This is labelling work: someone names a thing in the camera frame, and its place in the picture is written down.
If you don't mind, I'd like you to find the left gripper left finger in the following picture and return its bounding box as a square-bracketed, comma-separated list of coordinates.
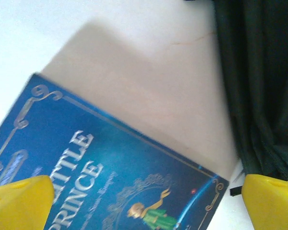
[0, 174, 56, 230]

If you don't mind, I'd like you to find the black backpack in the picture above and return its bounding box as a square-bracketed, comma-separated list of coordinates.
[183, 0, 288, 197]

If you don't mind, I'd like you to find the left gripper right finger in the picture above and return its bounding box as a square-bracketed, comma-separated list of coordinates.
[240, 173, 288, 230]

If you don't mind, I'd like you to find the blue Little Prince book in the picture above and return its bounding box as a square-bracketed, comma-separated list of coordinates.
[0, 73, 230, 230]

